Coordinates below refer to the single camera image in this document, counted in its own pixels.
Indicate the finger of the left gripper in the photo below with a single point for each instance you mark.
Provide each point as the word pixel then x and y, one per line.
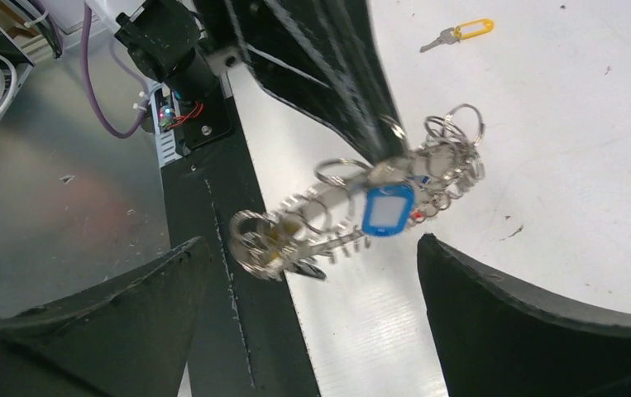
pixel 273 57
pixel 337 37

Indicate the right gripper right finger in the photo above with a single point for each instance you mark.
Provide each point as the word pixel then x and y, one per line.
pixel 498 335

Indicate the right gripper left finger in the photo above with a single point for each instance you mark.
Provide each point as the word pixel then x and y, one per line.
pixel 127 336

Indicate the yellow tag key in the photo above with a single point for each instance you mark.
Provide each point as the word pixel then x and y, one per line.
pixel 462 32

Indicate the red capped key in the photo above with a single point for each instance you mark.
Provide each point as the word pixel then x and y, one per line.
pixel 417 216

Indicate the metal disc with keyrings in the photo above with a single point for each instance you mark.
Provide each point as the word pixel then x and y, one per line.
pixel 441 170

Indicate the blue key tag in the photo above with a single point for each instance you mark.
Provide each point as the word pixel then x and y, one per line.
pixel 387 209

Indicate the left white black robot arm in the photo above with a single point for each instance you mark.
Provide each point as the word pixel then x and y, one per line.
pixel 170 44

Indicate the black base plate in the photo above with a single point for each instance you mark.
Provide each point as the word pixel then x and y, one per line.
pixel 248 340

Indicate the left white cable duct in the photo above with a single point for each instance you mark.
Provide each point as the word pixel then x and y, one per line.
pixel 164 114

